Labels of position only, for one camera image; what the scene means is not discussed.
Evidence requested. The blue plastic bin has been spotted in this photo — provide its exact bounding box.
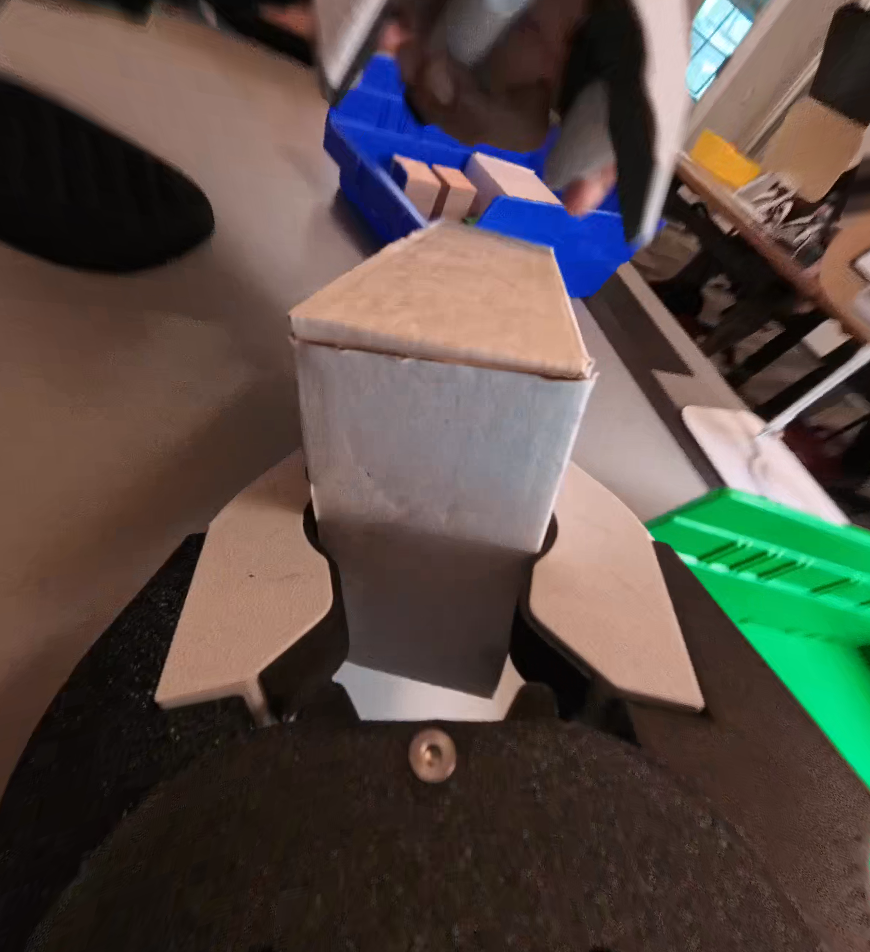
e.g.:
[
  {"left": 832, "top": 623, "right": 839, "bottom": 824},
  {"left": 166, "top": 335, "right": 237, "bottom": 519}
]
[{"left": 323, "top": 54, "right": 667, "bottom": 298}]

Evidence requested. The green plastic bin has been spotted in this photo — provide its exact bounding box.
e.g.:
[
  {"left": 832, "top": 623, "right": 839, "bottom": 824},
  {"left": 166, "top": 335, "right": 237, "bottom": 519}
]
[{"left": 643, "top": 488, "right": 870, "bottom": 952}]

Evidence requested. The wooden background table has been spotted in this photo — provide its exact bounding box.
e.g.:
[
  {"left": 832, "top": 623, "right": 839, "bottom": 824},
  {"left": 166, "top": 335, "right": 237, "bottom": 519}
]
[{"left": 677, "top": 160, "right": 870, "bottom": 380}]

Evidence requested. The person's left hand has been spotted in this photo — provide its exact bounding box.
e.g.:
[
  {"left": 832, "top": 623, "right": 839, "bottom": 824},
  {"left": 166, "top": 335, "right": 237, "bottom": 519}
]
[{"left": 394, "top": 22, "right": 621, "bottom": 218}]

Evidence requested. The yellow plastic bin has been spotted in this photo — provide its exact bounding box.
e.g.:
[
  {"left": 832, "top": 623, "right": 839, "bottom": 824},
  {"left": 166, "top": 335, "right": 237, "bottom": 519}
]
[{"left": 690, "top": 128, "right": 762, "bottom": 187}]

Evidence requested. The white cardboard mailer box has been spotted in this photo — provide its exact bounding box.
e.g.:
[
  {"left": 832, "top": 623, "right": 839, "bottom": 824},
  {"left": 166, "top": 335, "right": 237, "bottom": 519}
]
[
  {"left": 288, "top": 221, "right": 597, "bottom": 699},
  {"left": 465, "top": 151, "right": 562, "bottom": 217}
]

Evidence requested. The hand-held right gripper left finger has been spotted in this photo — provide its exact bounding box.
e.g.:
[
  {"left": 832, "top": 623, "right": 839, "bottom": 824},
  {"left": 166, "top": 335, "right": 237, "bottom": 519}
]
[{"left": 154, "top": 450, "right": 350, "bottom": 726}]

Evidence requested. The tan and black panel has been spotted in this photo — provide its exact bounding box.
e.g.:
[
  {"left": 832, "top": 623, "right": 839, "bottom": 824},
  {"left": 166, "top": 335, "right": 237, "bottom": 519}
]
[{"left": 762, "top": 3, "right": 870, "bottom": 202}]

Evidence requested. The document stand with white base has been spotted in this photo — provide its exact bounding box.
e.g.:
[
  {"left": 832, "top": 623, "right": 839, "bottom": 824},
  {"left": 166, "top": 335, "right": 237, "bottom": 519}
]
[{"left": 682, "top": 216, "right": 870, "bottom": 525}]

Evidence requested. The natural wooden cube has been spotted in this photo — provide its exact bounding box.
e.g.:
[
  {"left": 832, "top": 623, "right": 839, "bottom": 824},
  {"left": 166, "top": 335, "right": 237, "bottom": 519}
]
[
  {"left": 392, "top": 155, "right": 443, "bottom": 220},
  {"left": 433, "top": 165, "right": 478, "bottom": 222}
]

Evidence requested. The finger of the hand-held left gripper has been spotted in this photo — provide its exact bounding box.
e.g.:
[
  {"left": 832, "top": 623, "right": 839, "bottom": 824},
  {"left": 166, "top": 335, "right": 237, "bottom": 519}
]
[
  {"left": 606, "top": 0, "right": 694, "bottom": 244},
  {"left": 314, "top": 0, "right": 390, "bottom": 99}
]

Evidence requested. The window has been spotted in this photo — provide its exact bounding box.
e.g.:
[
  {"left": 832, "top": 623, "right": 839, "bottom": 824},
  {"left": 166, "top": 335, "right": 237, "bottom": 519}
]
[{"left": 688, "top": 0, "right": 752, "bottom": 101}]

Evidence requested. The grey desk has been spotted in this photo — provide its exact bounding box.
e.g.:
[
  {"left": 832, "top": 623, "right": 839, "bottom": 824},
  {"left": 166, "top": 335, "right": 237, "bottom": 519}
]
[{"left": 0, "top": 0, "right": 853, "bottom": 893}]

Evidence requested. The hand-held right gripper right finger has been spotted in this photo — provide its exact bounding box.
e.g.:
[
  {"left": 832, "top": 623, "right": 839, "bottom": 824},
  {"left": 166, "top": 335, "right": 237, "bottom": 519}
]
[{"left": 513, "top": 465, "right": 706, "bottom": 718}]

